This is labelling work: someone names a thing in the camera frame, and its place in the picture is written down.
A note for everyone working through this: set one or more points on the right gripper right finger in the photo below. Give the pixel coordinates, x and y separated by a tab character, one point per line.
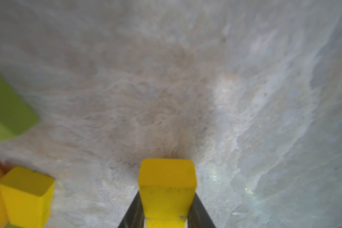
198	216

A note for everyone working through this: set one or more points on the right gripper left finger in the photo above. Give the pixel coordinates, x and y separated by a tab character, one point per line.
134	217

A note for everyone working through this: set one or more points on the yellow block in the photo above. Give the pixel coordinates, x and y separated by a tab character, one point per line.
167	188

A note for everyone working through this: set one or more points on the green block right of bin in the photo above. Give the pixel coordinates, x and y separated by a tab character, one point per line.
16	116

